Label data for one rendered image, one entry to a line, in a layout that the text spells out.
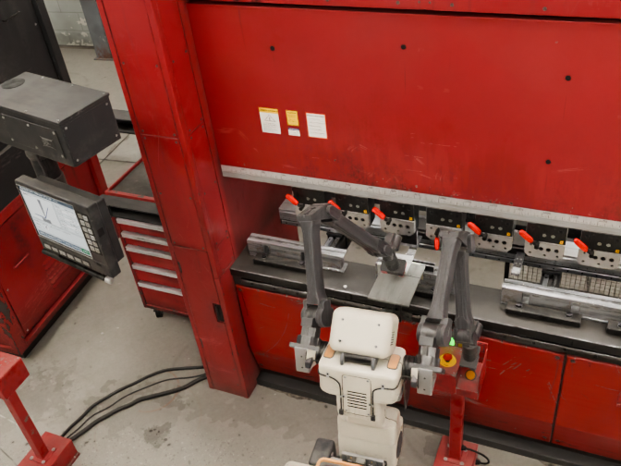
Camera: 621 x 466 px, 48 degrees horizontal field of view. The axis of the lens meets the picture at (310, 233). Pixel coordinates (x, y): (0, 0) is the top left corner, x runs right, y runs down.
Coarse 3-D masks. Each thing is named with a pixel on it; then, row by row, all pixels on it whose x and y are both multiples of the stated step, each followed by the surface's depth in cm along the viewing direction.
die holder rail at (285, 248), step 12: (252, 240) 339; (264, 240) 338; (276, 240) 337; (288, 240) 336; (252, 252) 344; (264, 252) 342; (276, 252) 337; (288, 252) 334; (300, 252) 332; (324, 252) 326; (336, 252) 325; (324, 264) 330; (336, 264) 327
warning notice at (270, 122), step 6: (264, 108) 286; (270, 108) 285; (264, 114) 288; (270, 114) 286; (276, 114) 285; (264, 120) 290; (270, 120) 288; (276, 120) 287; (264, 126) 291; (270, 126) 290; (276, 126) 289; (270, 132) 292; (276, 132) 291
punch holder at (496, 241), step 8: (480, 216) 276; (488, 216) 275; (480, 224) 279; (488, 224) 277; (496, 224) 276; (504, 224) 274; (512, 224) 273; (488, 232) 280; (496, 232) 278; (504, 232) 277; (512, 232) 275; (480, 240) 283; (488, 240) 282; (496, 240) 282; (504, 240) 279; (512, 240) 279; (488, 248) 284; (496, 248) 282; (504, 248) 281
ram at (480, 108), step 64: (192, 0) 272; (256, 64) 274; (320, 64) 263; (384, 64) 252; (448, 64) 243; (512, 64) 234; (576, 64) 226; (256, 128) 294; (384, 128) 269; (448, 128) 258; (512, 128) 248; (576, 128) 239; (448, 192) 276; (512, 192) 264; (576, 192) 254
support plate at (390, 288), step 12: (384, 276) 304; (396, 276) 303; (408, 276) 302; (420, 276) 302; (372, 288) 299; (384, 288) 298; (396, 288) 297; (408, 288) 296; (384, 300) 292; (396, 300) 291; (408, 300) 290
